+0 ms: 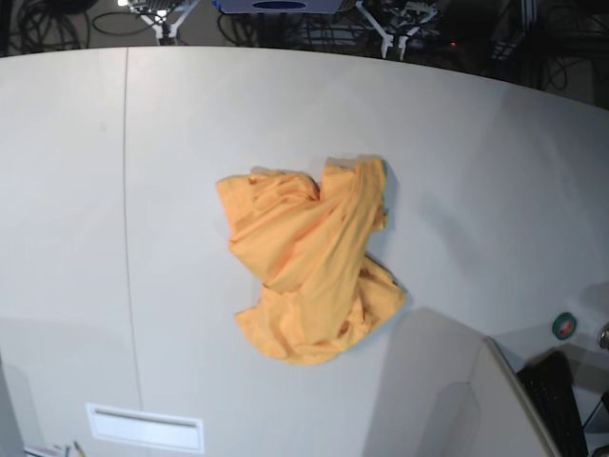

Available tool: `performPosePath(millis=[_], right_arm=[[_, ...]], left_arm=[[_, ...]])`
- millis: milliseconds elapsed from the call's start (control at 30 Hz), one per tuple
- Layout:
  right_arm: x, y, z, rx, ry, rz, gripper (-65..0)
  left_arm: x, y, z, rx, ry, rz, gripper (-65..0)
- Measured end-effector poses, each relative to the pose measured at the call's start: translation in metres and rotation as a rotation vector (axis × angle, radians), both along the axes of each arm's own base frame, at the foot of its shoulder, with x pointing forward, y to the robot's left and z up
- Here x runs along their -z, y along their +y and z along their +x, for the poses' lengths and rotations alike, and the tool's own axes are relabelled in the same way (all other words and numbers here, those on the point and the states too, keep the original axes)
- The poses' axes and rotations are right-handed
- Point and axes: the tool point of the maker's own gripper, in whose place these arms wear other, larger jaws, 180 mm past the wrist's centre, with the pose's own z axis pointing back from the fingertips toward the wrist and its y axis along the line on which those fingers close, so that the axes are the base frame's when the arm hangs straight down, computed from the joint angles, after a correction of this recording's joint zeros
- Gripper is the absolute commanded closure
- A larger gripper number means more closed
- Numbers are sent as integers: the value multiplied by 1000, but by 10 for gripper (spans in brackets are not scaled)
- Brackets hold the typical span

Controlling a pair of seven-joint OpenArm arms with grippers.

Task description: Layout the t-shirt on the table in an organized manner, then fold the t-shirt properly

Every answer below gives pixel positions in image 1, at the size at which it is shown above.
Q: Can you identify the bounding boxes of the yellow orange t-shirt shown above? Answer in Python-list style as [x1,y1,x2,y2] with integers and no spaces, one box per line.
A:
[216,158,406,366]

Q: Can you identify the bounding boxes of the white rectangular table inset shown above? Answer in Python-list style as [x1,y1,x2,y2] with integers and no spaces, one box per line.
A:
[86,404,206,455]

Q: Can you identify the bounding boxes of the metal knob at edge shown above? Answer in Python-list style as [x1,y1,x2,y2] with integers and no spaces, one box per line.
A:
[598,324,609,350]

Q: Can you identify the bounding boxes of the green tape roll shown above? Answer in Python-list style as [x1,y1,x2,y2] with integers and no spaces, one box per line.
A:
[551,312,578,341]

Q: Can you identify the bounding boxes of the white partition panel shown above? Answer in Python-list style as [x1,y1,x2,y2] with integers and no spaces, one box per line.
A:
[363,308,560,456]

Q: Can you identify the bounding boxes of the black keyboard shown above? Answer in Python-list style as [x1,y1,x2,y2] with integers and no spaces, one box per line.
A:
[517,351,588,456]

